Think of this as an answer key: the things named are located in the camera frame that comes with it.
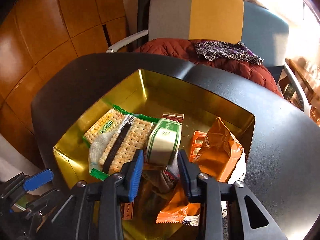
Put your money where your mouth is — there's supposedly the brown black brick bar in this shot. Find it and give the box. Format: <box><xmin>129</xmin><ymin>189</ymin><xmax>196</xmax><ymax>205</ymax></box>
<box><xmin>120</xmin><ymin>202</ymin><xmax>134</xmax><ymax>220</ymax></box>

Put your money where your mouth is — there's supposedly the orange plastic rack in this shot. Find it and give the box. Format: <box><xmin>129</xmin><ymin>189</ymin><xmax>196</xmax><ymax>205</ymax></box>
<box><xmin>189</xmin><ymin>131</ymin><xmax>207</xmax><ymax>162</ymax></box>

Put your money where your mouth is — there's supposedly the orange snack bag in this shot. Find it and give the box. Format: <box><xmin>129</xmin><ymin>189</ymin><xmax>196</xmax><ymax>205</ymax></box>
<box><xmin>156</xmin><ymin>117</ymin><xmax>246</xmax><ymax>226</ymax></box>

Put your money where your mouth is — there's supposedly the green tea box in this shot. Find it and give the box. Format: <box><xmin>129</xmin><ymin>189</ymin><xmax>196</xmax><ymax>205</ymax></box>
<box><xmin>145</xmin><ymin>118</ymin><xmax>182</xmax><ymax>166</ymax></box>

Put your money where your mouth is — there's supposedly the cracker pack with black stripe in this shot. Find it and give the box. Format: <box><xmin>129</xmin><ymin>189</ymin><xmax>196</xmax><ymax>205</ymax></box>
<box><xmin>89</xmin><ymin>114</ymin><xmax>156</xmax><ymax>180</ymax></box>

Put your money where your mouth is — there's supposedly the cream white sock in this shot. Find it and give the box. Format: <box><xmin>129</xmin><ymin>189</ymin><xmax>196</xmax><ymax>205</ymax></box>
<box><xmin>88</xmin><ymin>131</ymin><xmax>116</xmax><ymax>173</ymax></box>

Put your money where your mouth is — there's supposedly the small red candy packet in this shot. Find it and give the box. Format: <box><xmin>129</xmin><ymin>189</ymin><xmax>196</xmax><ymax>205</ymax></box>
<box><xmin>162</xmin><ymin>112</ymin><xmax>184</xmax><ymax>123</ymax></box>

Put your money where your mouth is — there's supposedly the cracker pack green label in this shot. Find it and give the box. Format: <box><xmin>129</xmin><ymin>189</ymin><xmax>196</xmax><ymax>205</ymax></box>
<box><xmin>82</xmin><ymin>108</ymin><xmax>125</xmax><ymax>147</ymax></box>

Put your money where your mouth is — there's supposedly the red gold tray box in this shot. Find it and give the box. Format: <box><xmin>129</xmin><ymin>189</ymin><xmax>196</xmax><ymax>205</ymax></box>
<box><xmin>53</xmin><ymin>69</ymin><xmax>254</xmax><ymax>239</ymax></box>

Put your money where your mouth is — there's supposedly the red quilted jacket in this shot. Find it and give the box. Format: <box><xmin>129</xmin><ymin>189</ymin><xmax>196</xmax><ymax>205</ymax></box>
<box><xmin>135</xmin><ymin>38</ymin><xmax>282</xmax><ymax>96</ymax></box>

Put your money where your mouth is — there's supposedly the leopard print cloth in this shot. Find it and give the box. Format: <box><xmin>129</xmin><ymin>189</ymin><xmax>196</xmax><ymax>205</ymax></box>
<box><xmin>195</xmin><ymin>41</ymin><xmax>264</xmax><ymax>65</ymax></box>

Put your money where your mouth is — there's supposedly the wooden side table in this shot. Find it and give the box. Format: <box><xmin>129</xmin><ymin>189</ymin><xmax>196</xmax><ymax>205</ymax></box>
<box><xmin>285</xmin><ymin>57</ymin><xmax>319</xmax><ymax>126</ymax></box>

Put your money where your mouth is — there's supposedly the yellow blue grey armchair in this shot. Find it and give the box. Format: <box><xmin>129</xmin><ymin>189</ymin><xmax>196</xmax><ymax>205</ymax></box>
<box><xmin>107</xmin><ymin>0</ymin><xmax>310</xmax><ymax>115</ymax></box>

